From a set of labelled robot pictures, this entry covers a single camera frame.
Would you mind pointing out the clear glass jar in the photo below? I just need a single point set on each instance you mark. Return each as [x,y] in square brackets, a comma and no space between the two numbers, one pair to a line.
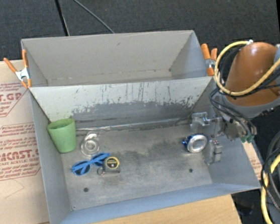
[90,145]

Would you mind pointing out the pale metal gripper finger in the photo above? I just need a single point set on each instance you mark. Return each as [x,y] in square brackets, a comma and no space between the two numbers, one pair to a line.
[199,120]
[213,151]

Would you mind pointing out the blue sunglasses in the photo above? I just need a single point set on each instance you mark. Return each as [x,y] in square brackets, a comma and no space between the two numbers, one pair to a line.
[80,167]

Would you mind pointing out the green plastic cup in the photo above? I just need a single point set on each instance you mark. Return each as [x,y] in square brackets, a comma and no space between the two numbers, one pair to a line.
[63,137]

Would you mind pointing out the blue metal can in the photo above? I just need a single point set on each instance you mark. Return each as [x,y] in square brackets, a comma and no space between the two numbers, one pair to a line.
[197,143]

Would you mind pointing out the grey metal bin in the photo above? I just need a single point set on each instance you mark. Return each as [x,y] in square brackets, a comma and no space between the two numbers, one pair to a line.
[148,179]

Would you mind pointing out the black and yellow tape measure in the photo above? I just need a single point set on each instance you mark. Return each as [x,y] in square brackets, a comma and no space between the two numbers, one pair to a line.
[111,163]

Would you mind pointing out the brown cardboard board red print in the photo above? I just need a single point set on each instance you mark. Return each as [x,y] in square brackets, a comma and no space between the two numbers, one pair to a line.
[11,140]

